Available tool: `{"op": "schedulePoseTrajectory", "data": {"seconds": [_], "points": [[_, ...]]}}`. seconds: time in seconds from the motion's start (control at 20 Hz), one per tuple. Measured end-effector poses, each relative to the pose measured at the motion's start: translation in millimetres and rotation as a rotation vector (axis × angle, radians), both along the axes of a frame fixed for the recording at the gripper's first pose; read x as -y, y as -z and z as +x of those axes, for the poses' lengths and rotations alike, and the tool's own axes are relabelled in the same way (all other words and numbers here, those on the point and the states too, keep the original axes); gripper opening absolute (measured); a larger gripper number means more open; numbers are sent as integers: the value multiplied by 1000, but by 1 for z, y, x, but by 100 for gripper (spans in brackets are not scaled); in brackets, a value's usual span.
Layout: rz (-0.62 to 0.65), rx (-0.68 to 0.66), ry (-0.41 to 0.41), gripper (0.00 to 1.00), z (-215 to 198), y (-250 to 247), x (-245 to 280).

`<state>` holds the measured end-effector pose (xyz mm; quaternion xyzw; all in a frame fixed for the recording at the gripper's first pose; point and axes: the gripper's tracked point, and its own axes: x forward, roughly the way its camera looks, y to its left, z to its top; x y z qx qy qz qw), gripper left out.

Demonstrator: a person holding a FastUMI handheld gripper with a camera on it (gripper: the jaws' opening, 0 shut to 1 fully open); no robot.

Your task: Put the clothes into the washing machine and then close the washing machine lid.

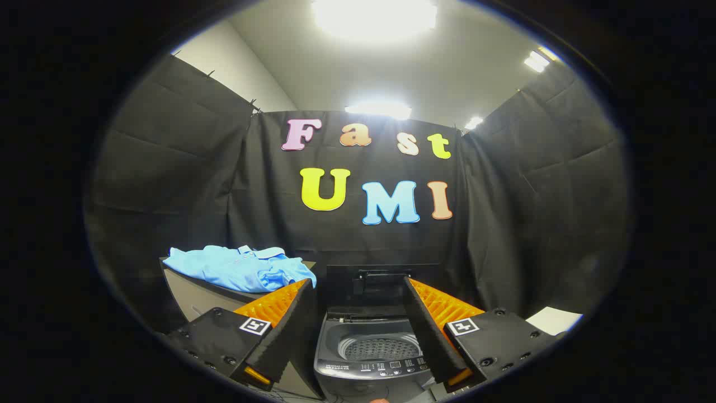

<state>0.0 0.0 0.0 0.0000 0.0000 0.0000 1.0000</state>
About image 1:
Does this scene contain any light blue polo shirt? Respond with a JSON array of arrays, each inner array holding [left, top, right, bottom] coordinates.
[[163, 245, 317, 293]]

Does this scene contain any black backdrop cloth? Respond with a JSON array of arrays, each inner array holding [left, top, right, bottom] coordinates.
[[84, 53, 633, 336]]

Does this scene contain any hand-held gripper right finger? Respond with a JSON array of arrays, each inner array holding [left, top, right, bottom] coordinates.
[[403, 276, 557, 392]]

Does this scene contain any large ceiling light panel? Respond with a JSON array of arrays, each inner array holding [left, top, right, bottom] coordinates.
[[311, 0, 438, 34]]

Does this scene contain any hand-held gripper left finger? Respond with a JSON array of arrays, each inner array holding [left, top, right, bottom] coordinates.
[[168, 278, 318, 391]]

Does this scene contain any grey top-load washing machine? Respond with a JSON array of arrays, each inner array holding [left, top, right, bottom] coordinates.
[[313, 305, 448, 403]]

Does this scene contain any grey side table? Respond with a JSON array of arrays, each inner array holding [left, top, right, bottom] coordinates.
[[159, 256, 324, 399]]

